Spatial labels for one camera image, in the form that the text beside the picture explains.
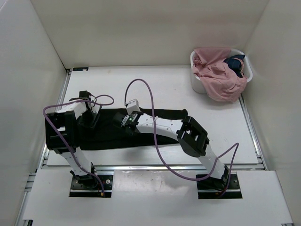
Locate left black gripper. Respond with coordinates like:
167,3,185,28
78,110,101,132

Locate black trousers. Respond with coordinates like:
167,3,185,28
79,108,188,150

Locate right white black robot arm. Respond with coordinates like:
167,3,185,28
113,111,230,191

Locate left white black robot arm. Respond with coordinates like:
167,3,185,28
43,95,103,189

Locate pink trousers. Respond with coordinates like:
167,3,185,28
193,47,247,102

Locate navy blue garment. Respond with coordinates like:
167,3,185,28
223,55,245,78

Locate white plastic basket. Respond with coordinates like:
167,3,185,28
190,48,253,94

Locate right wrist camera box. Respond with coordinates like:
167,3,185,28
126,99,141,115

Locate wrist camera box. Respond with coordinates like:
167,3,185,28
126,99,141,115
79,90,92,101

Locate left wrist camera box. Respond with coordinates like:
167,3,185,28
79,90,92,101

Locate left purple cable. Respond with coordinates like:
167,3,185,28
42,94,115,193

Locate purple cable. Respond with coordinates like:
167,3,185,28
42,94,115,193
123,79,240,196

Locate aluminium frame rail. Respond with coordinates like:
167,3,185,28
35,68,268,172

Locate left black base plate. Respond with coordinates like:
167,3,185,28
69,174,113,198

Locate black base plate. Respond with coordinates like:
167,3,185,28
197,173,243,200
69,174,113,198

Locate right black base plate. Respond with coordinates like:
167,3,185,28
197,173,243,200

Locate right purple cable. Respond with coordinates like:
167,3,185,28
123,79,240,196

